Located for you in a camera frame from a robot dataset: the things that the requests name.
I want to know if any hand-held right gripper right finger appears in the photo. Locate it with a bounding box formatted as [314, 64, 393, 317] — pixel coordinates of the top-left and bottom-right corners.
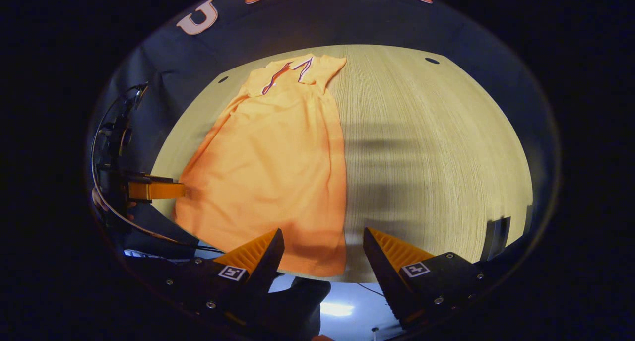
[363, 227, 490, 332]

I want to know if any orange T-shirt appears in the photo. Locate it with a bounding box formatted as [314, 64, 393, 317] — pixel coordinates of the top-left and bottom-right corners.
[173, 54, 349, 278]

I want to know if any black cable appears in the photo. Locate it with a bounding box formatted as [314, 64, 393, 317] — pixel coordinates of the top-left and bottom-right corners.
[91, 85, 226, 255]

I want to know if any black rectangular object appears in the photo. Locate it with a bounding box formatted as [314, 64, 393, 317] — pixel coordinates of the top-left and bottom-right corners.
[480, 216, 512, 262]

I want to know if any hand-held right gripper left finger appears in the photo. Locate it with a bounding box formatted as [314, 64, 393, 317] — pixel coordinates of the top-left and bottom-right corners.
[156, 228, 286, 332]

